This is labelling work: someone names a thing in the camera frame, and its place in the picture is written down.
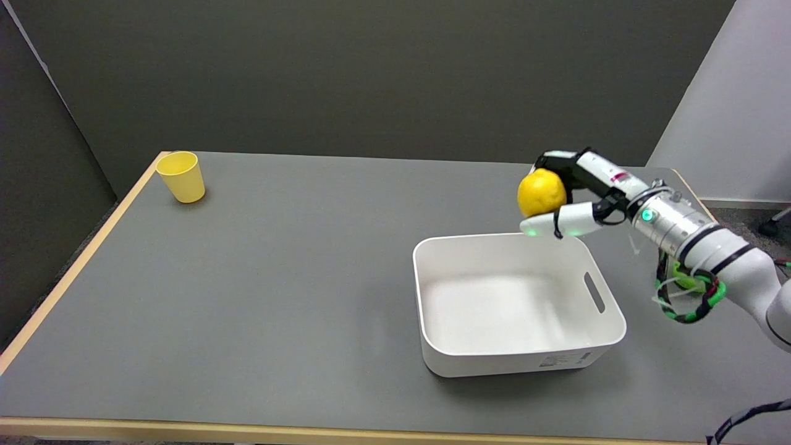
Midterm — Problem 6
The yellow lemon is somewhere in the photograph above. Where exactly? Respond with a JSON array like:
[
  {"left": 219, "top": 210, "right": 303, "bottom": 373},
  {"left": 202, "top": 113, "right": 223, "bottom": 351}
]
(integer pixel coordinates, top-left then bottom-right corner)
[{"left": 517, "top": 167, "right": 568, "bottom": 218}]

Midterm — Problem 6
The green pear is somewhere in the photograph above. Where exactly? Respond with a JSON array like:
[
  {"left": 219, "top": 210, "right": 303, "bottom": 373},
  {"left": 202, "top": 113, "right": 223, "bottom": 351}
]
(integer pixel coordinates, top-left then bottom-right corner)
[{"left": 672, "top": 262, "right": 717, "bottom": 291}]

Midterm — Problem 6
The yellow plastic cup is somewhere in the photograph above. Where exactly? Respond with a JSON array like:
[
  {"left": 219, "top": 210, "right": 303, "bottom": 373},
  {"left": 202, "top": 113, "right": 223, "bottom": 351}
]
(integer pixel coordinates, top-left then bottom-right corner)
[{"left": 156, "top": 151, "right": 206, "bottom": 204}]

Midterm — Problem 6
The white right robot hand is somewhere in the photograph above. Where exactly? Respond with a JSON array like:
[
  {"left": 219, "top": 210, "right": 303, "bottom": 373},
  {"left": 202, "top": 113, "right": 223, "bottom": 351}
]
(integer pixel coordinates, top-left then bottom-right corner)
[{"left": 520, "top": 148, "right": 649, "bottom": 239}]

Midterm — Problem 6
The white plastic box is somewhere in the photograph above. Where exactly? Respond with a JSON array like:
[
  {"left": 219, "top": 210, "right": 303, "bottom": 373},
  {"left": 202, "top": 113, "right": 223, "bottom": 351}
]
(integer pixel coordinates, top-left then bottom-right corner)
[{"left": 412, "top": 232, "right": 627, "bottom": 378}]

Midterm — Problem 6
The black wrist cable bundle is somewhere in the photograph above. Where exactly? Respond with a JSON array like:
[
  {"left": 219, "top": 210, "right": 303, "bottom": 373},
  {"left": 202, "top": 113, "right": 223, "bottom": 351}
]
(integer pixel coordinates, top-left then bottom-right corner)
[{"left": 654, "top": 250, "right": 727, "bottom": 324}]

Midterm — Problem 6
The black chair leg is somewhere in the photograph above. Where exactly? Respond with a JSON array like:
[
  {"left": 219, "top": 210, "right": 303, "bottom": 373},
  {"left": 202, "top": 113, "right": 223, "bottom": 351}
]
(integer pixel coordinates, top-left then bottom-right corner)
[{"left": 758, "top": 207, "right": 791, "bottom": 239}]

